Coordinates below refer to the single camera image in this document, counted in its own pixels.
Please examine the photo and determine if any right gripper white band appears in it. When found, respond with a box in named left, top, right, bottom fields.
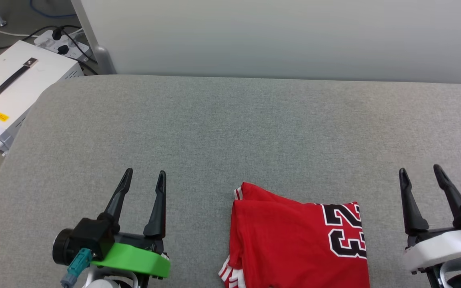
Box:
left=399, top=164, right=461, bottom=275

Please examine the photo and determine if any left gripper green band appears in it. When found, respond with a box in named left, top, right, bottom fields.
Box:
left=91, top=168, right=171, bottom=279

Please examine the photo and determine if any red basketball jersey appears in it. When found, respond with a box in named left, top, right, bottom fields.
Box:
left=218, top=182, right=371, bottom=288

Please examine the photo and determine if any white power strip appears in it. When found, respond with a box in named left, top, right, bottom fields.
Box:
left=34, top=28, right=91, bottom=63

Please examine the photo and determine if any teal connector camera cable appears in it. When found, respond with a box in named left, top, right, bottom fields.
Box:
left=60, top=248, right=94, bottom=288

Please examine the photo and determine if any grey partition post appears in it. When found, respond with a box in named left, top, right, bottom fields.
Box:
left=70, top=0, right=117, bottom=76

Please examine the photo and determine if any white box with black handle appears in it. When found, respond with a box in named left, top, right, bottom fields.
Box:
left=0, top=40, right=85, bottom=156

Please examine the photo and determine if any black power cable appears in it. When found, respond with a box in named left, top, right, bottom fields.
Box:
left=0, top=24, right=99, bottom=76

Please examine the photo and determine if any blue floor cable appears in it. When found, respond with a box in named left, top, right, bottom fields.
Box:
left=29, top=0, right=77, bottom=19

